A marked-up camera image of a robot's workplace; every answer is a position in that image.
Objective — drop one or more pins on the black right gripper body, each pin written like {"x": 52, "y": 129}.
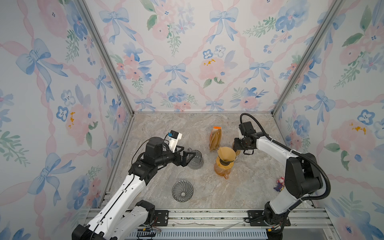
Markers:
{"x": 239, "y": 144}

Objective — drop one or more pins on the wooden ring holder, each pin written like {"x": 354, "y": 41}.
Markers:
{"x": 225, "y": 165}
{"x": 237, "y": 152}

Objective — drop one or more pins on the grey glass dripper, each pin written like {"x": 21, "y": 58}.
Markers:
{"x": 182, "y": 191}

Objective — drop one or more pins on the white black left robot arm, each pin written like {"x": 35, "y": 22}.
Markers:
{"x": 129, "y": 186}

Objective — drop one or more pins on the orange glass carafe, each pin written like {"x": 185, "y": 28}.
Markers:
{"x": 222, "y": 171}

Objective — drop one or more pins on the aluminium mounting rail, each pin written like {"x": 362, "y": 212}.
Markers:
{"x": 204, "y": 224}

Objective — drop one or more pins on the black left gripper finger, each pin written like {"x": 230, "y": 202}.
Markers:
{"x": 179, "y": 148}
{"x": 192, "y": 159}

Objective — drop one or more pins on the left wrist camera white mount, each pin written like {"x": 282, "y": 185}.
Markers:
{"x": 173, "y": 138}

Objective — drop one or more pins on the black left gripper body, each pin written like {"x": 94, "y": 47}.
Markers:
{"x": 176, "y": 160}

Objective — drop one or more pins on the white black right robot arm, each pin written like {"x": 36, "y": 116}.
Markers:
{"x": 304, "y": 179}

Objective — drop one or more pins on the brown paper coffee filter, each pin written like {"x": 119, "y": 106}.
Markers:
{"x": 226, "y": 155}

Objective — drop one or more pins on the clear grey glass carafe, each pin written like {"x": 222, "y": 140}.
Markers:
{"x": 200, "y": 159}

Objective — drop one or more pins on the colourful small toy figures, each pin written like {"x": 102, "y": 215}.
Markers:
{"x": 280, "y": 184}

